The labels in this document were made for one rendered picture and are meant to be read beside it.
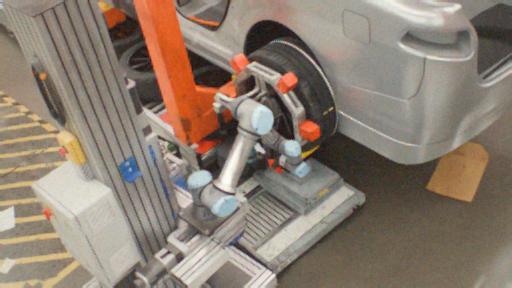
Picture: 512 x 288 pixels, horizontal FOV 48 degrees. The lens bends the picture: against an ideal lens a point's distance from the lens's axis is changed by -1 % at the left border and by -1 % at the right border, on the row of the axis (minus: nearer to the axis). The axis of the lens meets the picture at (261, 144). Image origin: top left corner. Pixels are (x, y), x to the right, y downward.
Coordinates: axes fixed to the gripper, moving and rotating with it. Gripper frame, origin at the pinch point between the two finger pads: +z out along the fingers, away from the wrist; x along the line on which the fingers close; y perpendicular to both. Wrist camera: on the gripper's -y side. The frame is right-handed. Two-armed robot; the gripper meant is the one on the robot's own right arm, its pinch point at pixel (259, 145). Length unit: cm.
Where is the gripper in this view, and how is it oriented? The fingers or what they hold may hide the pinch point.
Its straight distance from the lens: 311.4
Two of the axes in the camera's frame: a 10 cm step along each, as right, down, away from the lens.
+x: -7.4, 5.1, -4.4
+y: -1.4, -7.6, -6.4
